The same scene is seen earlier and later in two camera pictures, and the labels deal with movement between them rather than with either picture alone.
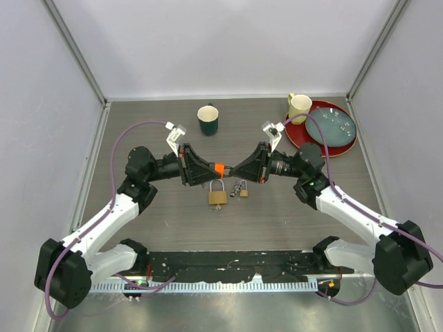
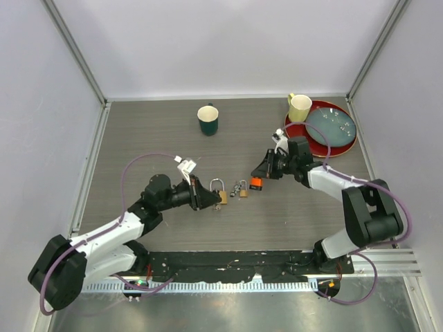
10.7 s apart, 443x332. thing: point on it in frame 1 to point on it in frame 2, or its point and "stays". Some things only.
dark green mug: (208, 117) stays
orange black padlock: (219, 168) to (256, 183)
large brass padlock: (217, 197) stays
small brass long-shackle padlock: (243, 193) stays
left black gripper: (194, 169) to (200, 197)
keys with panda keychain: (237, 187) stays
